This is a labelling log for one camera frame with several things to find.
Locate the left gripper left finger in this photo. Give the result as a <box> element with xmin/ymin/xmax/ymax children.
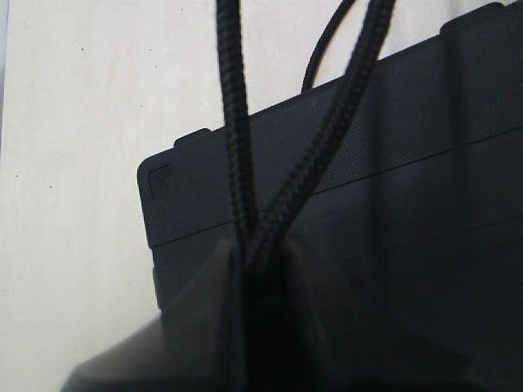
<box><xmin>62</xmin><ymin>239</ymin><xmax>245</xmax><ymax>391</ymax></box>

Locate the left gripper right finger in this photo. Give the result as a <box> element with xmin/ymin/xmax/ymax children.
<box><xmin>281</xmin><ymin>235</ymin><xmax>523</xmax><ymax>392</ymax></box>

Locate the black braided rope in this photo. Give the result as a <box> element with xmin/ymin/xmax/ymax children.
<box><xmin>214</xmin><ymin>0</ymin><xmax>397</xmax><ymax>278</ymax></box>

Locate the black plastic carrying case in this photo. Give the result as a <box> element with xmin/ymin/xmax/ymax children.
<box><xmin>136</xmin><ymin>2</ymin><xmax>523</xmax><ymax>392</ymax></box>

